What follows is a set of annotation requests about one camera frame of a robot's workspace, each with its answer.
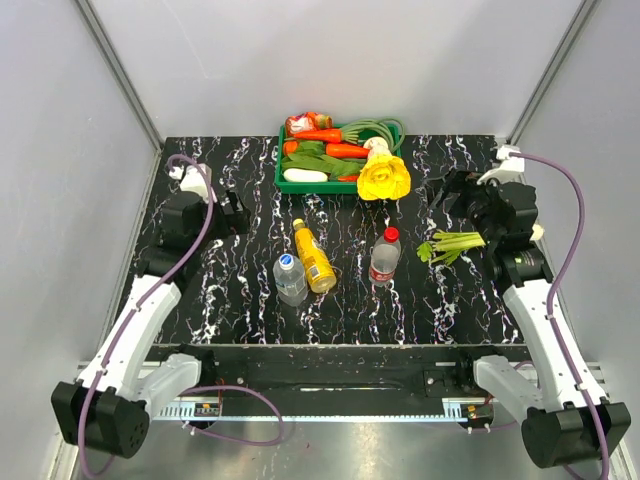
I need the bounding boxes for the red white snack packet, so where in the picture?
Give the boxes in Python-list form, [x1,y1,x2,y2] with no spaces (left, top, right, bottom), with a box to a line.
[284,112,333,136]

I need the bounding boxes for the yellow juice bottle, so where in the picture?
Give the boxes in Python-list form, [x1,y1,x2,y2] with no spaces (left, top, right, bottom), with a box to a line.
[293,219,337,294]

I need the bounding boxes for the red label water bottle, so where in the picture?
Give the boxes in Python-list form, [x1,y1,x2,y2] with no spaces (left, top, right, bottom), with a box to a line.
[369,233,401,286]

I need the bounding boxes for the lower toy carrot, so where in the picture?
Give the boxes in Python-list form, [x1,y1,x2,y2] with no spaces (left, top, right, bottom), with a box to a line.
[325,143,370,159]

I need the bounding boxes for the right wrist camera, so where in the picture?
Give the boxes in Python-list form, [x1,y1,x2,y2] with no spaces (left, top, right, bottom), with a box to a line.
[477,145,525,185]

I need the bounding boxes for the upper toy carrot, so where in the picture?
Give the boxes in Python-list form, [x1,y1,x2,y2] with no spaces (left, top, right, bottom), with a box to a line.
[293,128,343,143]

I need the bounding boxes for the white toy radish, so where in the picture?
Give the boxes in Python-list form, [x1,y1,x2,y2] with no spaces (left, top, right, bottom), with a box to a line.
[283,168,328,183]

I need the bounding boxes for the red bottle cap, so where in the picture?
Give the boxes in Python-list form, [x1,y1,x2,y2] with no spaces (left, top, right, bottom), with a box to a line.
[383,227,399,243]

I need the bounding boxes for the pale toy corn cob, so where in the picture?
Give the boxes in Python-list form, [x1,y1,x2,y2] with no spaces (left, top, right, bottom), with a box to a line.
[530,224,544,241]

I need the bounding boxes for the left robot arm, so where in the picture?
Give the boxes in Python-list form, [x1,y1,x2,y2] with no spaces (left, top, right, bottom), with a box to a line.
[51,190,251,458]

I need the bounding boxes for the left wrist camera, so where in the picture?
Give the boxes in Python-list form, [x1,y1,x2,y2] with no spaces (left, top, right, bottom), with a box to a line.
[169,164,211,203]

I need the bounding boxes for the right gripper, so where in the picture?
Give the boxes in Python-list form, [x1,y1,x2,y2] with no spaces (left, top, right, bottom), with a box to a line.
[423,165,510,245]

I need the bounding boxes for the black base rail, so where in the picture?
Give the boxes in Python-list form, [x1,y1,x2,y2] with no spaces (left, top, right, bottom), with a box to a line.
[147,344,530,416]

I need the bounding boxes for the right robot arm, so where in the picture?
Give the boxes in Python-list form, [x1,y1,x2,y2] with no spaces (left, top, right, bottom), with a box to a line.
[425,170,631,468]

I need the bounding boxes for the yellow toy cabbage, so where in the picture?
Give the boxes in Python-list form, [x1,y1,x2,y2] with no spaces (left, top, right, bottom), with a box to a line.
[356,154,411,201]

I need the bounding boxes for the green toy leafy vegetable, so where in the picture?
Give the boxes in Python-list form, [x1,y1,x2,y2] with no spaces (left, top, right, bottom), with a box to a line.
[281,140,366,181]

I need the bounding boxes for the toy mushroom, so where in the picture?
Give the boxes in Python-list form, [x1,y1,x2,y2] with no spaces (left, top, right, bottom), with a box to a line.
[363,136,391,153]

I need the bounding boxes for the green plastic tray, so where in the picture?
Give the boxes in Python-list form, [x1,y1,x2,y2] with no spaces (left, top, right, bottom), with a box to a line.
[275,121,405,195]

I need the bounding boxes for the toy celery stalk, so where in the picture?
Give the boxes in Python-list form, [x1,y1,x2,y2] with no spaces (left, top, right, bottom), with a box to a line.
[416,230,486,265]

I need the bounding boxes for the toy carrot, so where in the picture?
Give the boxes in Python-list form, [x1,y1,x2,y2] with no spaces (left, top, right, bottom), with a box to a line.
[293,128,343,143]
[325,143,370,159]

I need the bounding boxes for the blue label water bottle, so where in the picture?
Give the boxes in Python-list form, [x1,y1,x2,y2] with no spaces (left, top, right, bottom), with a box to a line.
[273,253,308,307]

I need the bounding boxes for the green toy scallions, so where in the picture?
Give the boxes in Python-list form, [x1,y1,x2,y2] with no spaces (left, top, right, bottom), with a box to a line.
[338,117,406,153]

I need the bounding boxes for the small toy tomato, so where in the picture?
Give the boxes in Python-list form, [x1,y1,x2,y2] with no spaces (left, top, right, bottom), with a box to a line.
[283,140,299,156]

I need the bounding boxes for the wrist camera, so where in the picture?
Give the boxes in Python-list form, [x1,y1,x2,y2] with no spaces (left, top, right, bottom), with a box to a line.
[477,145,525,185]
[169,164,211,203]

